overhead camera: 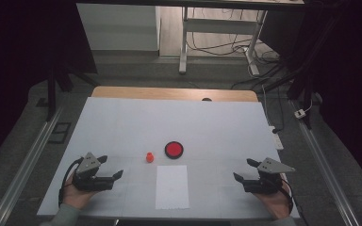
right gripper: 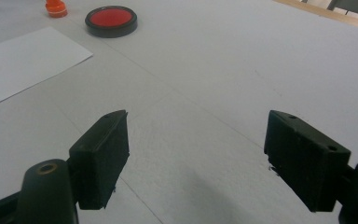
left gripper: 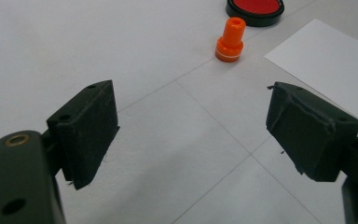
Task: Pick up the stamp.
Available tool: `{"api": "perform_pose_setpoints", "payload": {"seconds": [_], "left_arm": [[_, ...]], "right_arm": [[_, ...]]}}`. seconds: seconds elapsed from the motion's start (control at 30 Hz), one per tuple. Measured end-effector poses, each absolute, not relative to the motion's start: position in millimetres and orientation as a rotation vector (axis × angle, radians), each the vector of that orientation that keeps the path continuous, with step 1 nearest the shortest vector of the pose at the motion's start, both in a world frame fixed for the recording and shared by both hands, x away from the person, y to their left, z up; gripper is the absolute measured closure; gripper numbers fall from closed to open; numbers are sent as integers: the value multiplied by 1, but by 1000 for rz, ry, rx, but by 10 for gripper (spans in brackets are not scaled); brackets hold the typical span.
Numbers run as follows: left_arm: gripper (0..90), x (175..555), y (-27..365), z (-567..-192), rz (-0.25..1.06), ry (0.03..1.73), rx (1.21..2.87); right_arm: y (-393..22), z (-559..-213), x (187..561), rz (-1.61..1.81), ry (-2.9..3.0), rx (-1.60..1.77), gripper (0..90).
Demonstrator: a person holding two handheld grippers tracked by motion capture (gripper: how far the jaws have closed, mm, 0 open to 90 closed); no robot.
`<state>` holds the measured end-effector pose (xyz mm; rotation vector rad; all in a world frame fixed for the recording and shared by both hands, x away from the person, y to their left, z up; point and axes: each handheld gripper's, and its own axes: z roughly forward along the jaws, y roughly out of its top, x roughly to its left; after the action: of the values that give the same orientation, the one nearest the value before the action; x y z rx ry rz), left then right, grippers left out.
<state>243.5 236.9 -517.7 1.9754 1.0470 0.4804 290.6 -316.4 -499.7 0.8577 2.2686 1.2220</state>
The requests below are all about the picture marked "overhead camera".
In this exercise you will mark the white cabinet panel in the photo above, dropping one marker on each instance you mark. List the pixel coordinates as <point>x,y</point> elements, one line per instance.
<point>119,28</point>

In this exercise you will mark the round red ink pad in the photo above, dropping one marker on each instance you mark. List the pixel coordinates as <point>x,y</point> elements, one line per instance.
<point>173,149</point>

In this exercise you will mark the white power strip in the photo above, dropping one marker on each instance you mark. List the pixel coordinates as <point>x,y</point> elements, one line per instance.
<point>277,139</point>

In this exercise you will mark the orange stamp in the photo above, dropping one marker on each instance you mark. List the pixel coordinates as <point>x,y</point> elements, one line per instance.
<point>150,158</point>

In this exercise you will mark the white paper sheet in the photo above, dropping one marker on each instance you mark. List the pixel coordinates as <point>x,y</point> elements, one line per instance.
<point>172,188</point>

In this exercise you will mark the black floor socket plate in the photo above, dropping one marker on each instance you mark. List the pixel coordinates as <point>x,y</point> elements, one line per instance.
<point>59,132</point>

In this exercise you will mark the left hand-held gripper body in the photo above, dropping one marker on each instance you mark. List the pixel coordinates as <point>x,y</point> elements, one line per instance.
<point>88,180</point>

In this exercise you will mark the small white adapter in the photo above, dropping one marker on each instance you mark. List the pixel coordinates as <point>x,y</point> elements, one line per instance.
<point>299,113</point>

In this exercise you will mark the aluminium rail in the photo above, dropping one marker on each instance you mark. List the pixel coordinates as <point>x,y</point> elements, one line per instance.
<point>323,163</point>
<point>28,163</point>

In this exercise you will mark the white desk frame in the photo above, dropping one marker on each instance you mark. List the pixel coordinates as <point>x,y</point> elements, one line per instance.
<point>220,26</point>

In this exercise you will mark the person's left hand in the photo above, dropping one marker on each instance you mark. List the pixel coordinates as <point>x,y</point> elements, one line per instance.
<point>74,196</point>

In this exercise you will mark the wooden table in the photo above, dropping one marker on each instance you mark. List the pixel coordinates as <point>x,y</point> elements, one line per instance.
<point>157,93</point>

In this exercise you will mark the black stand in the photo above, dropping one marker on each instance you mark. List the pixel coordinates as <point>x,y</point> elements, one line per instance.
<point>52,94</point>
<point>304,91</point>

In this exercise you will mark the person's right hand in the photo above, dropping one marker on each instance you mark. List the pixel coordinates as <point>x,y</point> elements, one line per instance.
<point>275,202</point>

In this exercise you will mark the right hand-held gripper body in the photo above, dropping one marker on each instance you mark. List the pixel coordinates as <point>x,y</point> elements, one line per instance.
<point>264,183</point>

